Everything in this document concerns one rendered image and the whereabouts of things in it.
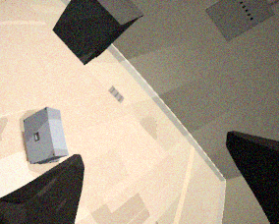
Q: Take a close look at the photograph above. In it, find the grey sloped panel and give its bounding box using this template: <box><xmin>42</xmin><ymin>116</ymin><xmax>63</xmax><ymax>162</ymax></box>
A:
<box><xmin>24</xmin><ymin>107</ymin><xmax>70</xmax><ymax>165</ymax></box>

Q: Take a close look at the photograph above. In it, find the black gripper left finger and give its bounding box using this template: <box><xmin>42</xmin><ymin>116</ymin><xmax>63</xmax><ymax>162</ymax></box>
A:
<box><xmin>0</xmin><ymin>153</ymin><xmax>84</xmax><ymax>224</ymax></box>

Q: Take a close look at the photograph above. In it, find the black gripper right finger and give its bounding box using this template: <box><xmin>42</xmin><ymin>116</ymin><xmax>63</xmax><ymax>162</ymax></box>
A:
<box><xmin>226</xmin><ymin>131</ymin><xmax>279</xmax><ymax>224</ymax></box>

